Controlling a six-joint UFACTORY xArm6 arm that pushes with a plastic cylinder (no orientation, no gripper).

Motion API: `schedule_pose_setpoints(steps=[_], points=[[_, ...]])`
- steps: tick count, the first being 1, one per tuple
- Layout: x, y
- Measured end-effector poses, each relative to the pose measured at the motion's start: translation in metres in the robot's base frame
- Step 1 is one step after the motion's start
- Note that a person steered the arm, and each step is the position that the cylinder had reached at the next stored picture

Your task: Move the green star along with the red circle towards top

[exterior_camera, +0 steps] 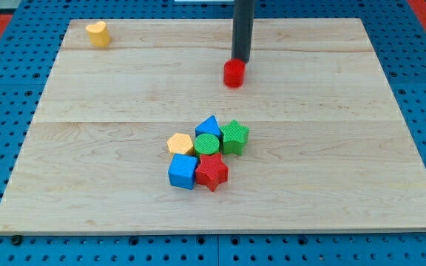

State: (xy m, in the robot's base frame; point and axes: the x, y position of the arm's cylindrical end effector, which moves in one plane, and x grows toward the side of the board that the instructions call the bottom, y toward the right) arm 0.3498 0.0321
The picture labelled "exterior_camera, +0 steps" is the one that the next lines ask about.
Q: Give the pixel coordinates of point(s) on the green cylinder block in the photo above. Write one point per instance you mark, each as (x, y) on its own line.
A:
(206, 144)

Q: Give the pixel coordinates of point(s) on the red cylinder block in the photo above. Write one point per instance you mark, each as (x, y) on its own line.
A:
(234, 72)

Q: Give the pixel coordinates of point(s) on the yellow hexagon block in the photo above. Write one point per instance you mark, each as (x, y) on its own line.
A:
(180, 143)

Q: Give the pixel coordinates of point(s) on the blue cube block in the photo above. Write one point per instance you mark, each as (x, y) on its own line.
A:
(181, 171)

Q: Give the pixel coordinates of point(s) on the red star block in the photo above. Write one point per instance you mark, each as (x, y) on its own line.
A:
(211, 171)

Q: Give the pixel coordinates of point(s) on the green star block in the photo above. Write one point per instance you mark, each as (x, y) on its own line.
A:
(235, 137)

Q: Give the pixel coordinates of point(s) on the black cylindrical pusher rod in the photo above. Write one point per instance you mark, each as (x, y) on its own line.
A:
(242, 29)

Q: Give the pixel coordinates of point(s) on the light wooden board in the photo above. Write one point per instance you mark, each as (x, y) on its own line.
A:
(328, 149)

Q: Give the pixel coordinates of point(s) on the yellow heart block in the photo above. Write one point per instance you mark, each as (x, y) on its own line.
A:
(98, 34)

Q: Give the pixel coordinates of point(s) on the blue triangle block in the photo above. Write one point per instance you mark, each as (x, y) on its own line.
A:
(209, 126)

